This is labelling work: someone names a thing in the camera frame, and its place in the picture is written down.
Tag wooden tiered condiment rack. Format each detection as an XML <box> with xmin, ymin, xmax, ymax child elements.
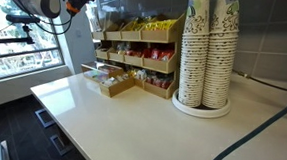
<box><xmin>87</xmin><ymin>7</ymin><xmax>187</xmax><ymax>100</ymax></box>

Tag dark red sachets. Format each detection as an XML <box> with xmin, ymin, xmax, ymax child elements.
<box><xmin>145</xmin><ymin>73</ymin><xmax>174</xmax><ymax>91</ymax></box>

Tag black camera on stand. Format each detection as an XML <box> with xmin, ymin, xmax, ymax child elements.
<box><xmin>5</xmin><ymin>13</ymin><xmax>41</xmax><ymax>27</ymax></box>

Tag red condiment packets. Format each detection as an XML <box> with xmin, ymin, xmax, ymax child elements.
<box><xmin>149</xmin><ymin>48</ymin><xmax>175</xmax><ymax>63</ymax></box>
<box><xmin>126</xmin><ymin>48</ymin><xmax>151</xmax><ymax>59</ymax></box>

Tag stack of printed paper cups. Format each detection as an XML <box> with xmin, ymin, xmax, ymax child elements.
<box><xmin>176</xmin><ymin>0</ymin><xmax>212</xmax><ymax>109</ymax></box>
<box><xmin>201</xmin><ymin>0</ymin><xmax>242</xmax><ymax>111</ymax></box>

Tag plain yellow sweetener packets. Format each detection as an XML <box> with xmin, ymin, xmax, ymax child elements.
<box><xmin>143</xmin><ymin>17</ymin><xmax>178</xmax><ymax>34</ymax></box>

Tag thick dark power cable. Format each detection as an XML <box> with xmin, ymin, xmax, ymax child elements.
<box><xmin>202</xmin><ymin>90</ymin><xmax>287</xmax><ymax>160</ymax></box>

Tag white round cup holder base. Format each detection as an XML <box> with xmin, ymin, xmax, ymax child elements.
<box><xmin>170</xmin><ymin>88</ymin><xmax>233</xmax><ymax>120</ymax></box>

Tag clear wrapped packets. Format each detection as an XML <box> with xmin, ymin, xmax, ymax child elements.
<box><xmin>114</xmin><ymin>41</ymin><xmax>129</xmax><ymax>55</ymax></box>

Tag black camera stand bar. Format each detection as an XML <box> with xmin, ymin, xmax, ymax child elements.
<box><xmin>0</xmin><ymin>22</ymin><xmax>36</xmax><ymax>48</ymax></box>

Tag grey metal floor bracket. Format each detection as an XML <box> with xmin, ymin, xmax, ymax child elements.
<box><xmin>48</xmin><ymin>133</ymin><xmax>75</xmax><ymax>158</ymax></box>
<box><xmin>33</xmin><ymin>107</ymin><xmax>58</xmax><ymax>130</ymax></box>

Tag white sugar packets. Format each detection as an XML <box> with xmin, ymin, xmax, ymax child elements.
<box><xmin>102</xmin><ymin>72</ymin><xmax>132</xmax><ymax>89</ymax></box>

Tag thin black wall cable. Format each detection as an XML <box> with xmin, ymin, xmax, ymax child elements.
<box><xmin>231</xmin><ymin>69</ymin><xmax>287</xmax><ymax>95</ymax></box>

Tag white sachets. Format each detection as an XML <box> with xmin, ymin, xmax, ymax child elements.
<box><xmin>134</xmin><ymin>69</ymin><xmax>148</xmax><ymax>81</ymax></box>

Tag yellow sweetener packets with print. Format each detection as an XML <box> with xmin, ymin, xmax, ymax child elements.
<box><xmin>122</xmin><ymin>17</ymin><xmax>146</xmax><ymax>33</ymax></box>

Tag small open wooden box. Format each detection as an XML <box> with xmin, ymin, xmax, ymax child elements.
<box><xmin>97</xmin><ymin>71</ymin><xmax>137</xmax><ymax>100</ymax></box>

